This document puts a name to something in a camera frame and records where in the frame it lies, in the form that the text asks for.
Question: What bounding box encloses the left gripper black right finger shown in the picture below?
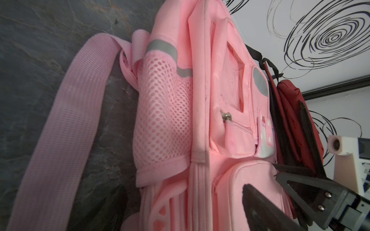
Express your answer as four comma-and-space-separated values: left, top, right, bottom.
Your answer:
276, 172, 370, 231

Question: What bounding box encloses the pink tape outline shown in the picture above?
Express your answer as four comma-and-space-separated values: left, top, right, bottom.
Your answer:
7, 1, 293, 231

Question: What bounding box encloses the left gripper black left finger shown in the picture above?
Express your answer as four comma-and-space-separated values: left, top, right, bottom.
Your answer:
242, 184, 303, 231

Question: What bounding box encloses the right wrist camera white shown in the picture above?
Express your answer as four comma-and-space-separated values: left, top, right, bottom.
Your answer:
327, 135, 370, 197

